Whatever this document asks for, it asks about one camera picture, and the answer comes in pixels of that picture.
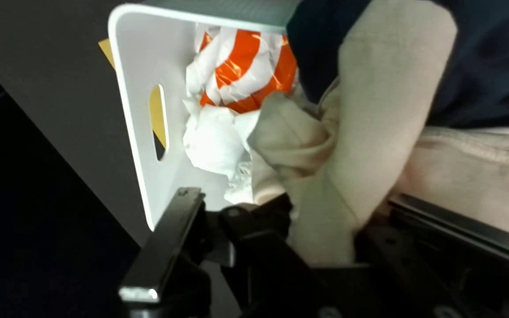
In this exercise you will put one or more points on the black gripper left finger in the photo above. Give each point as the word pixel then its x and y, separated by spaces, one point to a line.
pixel 172 252

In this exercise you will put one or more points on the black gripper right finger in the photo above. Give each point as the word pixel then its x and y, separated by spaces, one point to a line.
pixel 455 265

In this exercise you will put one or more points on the pink shirt with orange print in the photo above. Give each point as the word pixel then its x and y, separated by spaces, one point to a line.
pixel 379 116

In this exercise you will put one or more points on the white plastic basket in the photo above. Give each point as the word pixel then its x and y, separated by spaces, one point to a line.
pixel 141 63

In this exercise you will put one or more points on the orange and white cloth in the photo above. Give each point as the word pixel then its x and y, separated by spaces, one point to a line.
pixel 238 63

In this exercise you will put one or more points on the navy blue cloth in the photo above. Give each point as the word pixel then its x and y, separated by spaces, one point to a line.
pixel 490 58

